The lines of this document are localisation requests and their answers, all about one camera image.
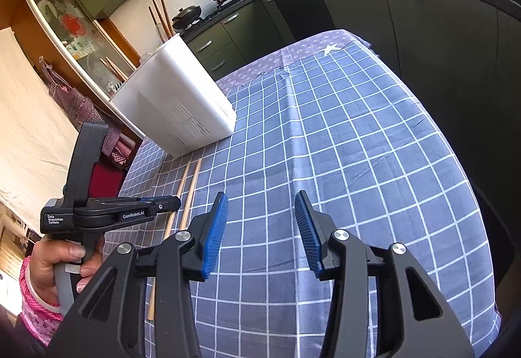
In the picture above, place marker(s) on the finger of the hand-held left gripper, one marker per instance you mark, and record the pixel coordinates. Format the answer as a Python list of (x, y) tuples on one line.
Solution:
[(163, 205)]

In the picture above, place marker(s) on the white dotted curtain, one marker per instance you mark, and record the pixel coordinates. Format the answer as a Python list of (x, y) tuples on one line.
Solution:
[(28, 130)]

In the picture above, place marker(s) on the purple patterned cloth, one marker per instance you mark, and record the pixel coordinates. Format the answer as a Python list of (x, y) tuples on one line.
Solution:
[(264, 65)]

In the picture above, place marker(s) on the dark kitchen counter cabinets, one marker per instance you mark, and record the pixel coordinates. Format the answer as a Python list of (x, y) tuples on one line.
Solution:
[(427, 36)]

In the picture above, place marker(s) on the glass door display cabinet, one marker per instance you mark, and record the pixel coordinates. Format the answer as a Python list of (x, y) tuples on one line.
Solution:
[(73, 32)]

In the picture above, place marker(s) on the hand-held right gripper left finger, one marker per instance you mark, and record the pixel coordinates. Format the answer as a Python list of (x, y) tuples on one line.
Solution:
[(215, 231)]

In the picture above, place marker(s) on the blue-grey checked tablecloth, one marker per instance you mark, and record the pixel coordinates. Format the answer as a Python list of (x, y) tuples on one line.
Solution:
[(346, 179)]

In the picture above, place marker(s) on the person's left hand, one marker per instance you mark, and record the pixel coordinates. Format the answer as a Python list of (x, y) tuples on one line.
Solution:
[(42, 268)]

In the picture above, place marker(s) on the black wok with lid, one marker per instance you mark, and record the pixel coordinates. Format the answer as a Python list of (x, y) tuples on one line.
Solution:
[(187, 14)]

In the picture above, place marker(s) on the light bamboo chopstick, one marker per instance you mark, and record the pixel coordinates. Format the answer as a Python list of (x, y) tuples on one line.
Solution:
[(177, 199), (190, 195)]

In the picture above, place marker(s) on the maroon checked apron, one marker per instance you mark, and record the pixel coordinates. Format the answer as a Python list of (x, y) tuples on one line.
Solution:
[(81, 105)]

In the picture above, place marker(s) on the white plastic utensil holder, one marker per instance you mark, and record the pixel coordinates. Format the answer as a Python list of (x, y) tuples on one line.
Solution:
[(171, 89)]

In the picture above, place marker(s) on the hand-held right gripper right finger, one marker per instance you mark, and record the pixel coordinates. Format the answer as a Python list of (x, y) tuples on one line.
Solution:
[(305, 231)]

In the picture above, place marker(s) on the red chair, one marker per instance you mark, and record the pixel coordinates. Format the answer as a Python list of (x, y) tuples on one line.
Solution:
[(108, 181)]

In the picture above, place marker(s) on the person's left forearm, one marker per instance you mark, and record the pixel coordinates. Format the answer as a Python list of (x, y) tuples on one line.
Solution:
[(36, 321)]

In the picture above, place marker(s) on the brown grooved wooden chopstick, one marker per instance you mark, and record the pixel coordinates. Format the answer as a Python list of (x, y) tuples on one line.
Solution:
[(157, 24)]

